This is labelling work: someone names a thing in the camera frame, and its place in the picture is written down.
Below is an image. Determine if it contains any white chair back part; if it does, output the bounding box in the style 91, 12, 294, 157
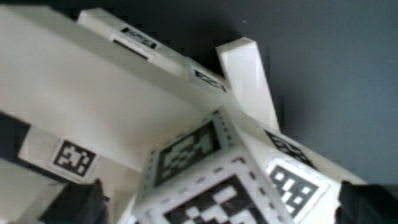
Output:
0, 4, 370, 224

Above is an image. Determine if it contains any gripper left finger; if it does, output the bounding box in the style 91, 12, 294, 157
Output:
40, 180, 109, 224

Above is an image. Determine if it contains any white tagged cube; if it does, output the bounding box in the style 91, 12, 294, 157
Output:
132, 109, 340, 224

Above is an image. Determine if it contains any white chair seat part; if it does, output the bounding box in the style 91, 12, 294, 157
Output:
0, 127, 139, 224

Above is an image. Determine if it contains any white leg block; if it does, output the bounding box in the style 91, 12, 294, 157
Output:
79, 8, 187, 77
185, 59, 228, 96

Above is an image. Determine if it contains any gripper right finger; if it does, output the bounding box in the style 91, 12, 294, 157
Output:
335, 181, 398, 224

